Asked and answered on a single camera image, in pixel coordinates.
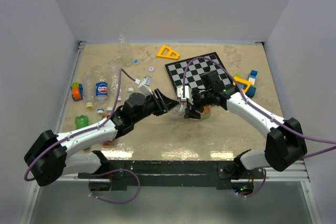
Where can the clear Pocari bottle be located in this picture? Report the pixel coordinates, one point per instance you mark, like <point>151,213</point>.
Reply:
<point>125,50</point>

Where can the clear slim bottle white cap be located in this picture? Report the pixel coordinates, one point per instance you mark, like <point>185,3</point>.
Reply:
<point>130,91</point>

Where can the chessboard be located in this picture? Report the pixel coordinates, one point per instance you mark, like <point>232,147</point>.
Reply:
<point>176,70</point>

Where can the green plastic bottle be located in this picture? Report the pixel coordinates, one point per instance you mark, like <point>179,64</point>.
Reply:
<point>81,121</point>

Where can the yellow triangle toy right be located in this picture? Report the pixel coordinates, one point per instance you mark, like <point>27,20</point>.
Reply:
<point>242,83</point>

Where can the yellow triangle toy far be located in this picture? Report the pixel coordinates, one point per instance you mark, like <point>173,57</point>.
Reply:
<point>167,53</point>

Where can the yellow triangle toy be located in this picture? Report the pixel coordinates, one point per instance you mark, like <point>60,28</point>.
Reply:
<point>242,83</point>
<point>167,53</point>

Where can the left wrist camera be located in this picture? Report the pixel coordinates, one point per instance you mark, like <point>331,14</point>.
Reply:
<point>144,85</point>

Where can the black table front rail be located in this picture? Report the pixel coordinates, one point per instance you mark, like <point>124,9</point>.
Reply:
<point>119,175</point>

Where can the colourful toy car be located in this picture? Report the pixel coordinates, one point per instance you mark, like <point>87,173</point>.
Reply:
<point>76,91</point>

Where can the blue toy blocks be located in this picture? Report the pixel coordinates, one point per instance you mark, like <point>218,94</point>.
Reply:
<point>252,78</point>

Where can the grapefruit tea bottle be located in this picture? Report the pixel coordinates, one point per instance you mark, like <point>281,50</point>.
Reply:
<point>180,109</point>

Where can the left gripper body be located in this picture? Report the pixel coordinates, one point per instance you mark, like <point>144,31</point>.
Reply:
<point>153,106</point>

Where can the clear bottle yellow cap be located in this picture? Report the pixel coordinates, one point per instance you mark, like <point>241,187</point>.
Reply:
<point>88,89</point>

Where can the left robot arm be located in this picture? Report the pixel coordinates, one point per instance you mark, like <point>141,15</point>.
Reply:
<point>53,155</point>

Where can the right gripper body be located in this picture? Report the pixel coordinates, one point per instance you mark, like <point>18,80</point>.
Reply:
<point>200,99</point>

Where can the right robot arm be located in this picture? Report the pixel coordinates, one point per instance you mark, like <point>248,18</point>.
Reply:
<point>284,141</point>

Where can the Pepsi label bottle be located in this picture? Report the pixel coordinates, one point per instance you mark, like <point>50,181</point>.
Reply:
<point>101,86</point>

